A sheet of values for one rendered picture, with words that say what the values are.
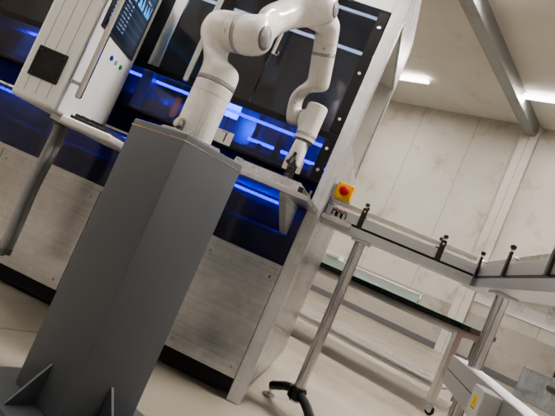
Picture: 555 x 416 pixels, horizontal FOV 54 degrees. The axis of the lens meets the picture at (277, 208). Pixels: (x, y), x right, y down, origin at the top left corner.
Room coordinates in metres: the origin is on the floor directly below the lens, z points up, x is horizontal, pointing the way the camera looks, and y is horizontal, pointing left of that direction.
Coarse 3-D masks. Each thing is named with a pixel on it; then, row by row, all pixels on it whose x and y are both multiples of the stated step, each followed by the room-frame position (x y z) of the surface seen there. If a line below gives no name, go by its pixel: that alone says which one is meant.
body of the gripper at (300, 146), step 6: (294, 144) 2.10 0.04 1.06; (300, 144) 2.09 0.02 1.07; (306, 144) 2.11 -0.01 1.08; (294, 150) 2.09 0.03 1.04; (300, 150) 2.09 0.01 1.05; (306, 150) 2.16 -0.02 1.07; (288, 156) 2.10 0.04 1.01; (300, 156) 2.10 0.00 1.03; (288, 162) 2.15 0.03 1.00; (294, 162) 2.11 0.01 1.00; (300, 162) 2.13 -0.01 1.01
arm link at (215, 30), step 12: (216, 12) 1.61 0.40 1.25; (228, 12) 1.59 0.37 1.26; (240, 12) 1.59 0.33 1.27; (204, 24) 1.61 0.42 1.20; (216, 24) 1.59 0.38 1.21; (228, 24) 1.57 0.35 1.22; (204, 36) 1.60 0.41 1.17; (216, 36) 1.60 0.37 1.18; (228, 36) 1.57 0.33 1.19; (204, 48) 1.59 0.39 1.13; (216, 48) 1.61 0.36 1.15; (228, 48) 1.61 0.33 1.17; (204, 60) 1.59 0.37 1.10; (216, 60) 1.57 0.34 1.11; (204, 72) 1.57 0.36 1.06; (216, 72) 1.56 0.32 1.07; (228, 72) 1.57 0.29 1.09; (228, 84) 1.58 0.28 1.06
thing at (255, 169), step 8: (240, 160) 1.98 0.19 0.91; (248, 168) 1.97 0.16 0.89; (256, 168) 1.97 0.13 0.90; (264, 168) 1.96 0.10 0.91; (264, 176) 1.96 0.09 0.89; (272, 176) 1.96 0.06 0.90; (280, 176) 1.95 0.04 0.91; (280, 184) 1.95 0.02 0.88; (288, 184) 1.94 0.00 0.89; (296, 184) 1.94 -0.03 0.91
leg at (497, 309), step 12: (504, 300) 1.97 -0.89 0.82; (516, 300) 1.94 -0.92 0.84; (492, 312) 1.98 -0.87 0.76; (504, 312) 1.98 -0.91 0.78; (492, 324) 1.97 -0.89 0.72; (480, 336) 1.99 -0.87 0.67; (492, 336) 1.97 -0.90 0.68; (480, 348) 1.97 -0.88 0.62; (480, 360) 1.97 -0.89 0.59; (456, 408) 1.97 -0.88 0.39
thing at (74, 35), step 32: (64, 0) 1.96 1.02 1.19; (96, 0) 1.96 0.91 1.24; (128, 0) 2.12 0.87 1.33; (160, 0) 2.43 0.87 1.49; (64, 32) 1.96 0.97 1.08; (96, 32) 2.00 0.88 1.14; (128, 32) 2.25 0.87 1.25; (32, 64) 1.96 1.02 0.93; (64, 64) 1.95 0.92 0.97; (128, 64) 2.40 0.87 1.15; (32, 96) 1.96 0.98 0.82; (64, 96) 1.99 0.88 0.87; (96, 96) 2.23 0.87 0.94
